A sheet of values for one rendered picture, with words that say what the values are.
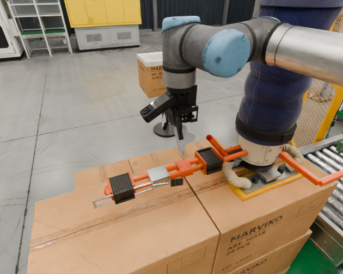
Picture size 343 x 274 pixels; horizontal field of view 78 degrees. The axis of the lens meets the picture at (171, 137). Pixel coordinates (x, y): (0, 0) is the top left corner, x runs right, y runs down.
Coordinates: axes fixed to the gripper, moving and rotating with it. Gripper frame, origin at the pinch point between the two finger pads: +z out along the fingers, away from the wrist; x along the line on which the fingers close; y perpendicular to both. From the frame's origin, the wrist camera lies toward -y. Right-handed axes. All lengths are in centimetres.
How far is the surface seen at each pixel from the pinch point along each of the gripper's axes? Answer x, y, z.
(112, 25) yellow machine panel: 721, 109, 66
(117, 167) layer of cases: 70, -13, 69
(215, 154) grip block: 0.6, 19.9, 12.3
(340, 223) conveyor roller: -27, 94, 66
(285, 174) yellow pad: -11, 50, 24
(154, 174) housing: 0.4, -6.3, 12.7
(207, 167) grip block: -3.6, 13.4, 13.3
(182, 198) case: -3.2, 3.8, 27.0
